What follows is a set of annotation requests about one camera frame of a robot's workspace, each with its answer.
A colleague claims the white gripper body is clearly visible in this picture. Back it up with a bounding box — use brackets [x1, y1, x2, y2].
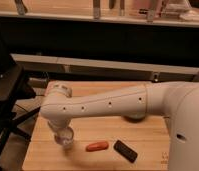
[48, 122, 74, 147]

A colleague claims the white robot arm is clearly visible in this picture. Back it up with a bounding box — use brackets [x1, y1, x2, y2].
[40, 81, 199, 171]

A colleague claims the orange oblong object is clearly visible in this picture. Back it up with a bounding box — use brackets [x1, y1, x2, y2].
[86, 141, 109, 152]

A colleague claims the black rectangular object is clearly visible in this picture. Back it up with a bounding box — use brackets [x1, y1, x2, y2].
[113, 140, 138, 163]

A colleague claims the grey metal rail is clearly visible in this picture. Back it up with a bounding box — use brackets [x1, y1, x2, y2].
[12, 54, 199, 82]

